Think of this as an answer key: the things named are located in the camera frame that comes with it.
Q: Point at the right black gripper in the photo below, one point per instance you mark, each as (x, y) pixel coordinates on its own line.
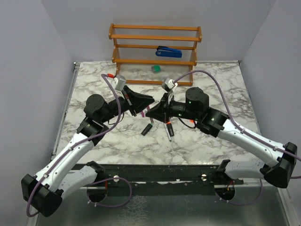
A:
(162, 111)

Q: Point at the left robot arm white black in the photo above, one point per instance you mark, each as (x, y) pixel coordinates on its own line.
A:
(46, 190)

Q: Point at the blue stapler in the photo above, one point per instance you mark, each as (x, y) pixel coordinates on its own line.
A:
(163, 51)

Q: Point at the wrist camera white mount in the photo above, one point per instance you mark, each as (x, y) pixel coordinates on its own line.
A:
(119, 82)
(169, 86)

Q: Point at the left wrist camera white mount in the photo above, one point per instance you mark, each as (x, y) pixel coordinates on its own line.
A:
(119, 82)

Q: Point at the thin white green pen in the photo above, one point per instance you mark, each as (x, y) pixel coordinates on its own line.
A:
(169, 137)

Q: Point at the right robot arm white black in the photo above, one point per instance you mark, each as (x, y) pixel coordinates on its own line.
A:
(275, 162)

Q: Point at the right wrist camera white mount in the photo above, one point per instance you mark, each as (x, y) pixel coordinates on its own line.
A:
(169, 86)

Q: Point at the black mounting base rail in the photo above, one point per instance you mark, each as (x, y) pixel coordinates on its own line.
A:
(161, 180)

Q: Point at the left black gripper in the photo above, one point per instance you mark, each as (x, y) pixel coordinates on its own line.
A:
(136, 101)

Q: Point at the black orange highlighter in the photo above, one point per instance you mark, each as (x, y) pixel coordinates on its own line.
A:
(170, 129)

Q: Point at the wooden shelf rack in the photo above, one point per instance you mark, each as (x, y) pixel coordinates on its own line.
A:
(189, 53)

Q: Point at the black green highlighter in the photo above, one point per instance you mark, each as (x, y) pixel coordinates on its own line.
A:
(147, 129)

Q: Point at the green tape dispenser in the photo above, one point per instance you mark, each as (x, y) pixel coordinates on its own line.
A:
(156, 68)

